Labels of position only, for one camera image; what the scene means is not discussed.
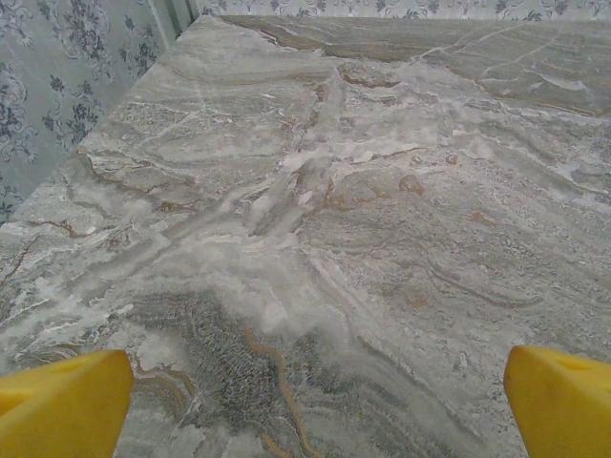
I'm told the aluminium frame post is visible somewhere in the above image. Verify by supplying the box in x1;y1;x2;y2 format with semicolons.
147;0;200;49

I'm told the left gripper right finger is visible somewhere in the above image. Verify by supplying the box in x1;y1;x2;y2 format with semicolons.
503;345;611;458

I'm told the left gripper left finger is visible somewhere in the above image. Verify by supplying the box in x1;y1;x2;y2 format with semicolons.
0;349;136;458

